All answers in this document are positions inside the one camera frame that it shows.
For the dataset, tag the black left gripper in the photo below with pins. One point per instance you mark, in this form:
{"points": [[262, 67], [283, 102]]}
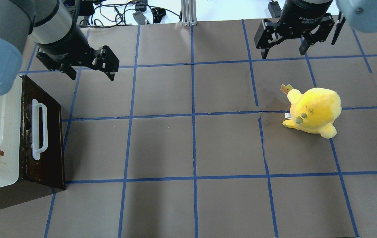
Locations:
{"points": [[63, 44]]}

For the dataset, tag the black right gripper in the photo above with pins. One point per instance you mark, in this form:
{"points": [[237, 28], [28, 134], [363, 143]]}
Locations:
{"points": [[302, 14]]}

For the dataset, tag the white drawer handle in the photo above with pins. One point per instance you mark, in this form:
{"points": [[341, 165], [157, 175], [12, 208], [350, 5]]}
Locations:
{"points": [[39, 129]]}

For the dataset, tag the dark wooden drawer front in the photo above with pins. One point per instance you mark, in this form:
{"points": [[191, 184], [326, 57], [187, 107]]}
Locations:
{"points": [[49, 170]]}

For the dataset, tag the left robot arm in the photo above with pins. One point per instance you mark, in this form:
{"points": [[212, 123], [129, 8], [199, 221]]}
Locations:
{"points": [[52, 26]]}

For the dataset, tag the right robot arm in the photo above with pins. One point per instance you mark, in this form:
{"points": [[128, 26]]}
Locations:
{"points": [[361, 15]]}

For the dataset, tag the blue yellow hang tag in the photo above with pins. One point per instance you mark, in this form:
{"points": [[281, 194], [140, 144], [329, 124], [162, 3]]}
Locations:
{"points": [[286, 88]]}

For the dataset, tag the yellow plush toy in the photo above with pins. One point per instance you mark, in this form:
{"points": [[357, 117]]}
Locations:
{"points": [[314, 111]]}

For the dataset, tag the aluminium frame post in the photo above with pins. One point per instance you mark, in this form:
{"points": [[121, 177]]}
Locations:
{"points": [[188, 13]]}

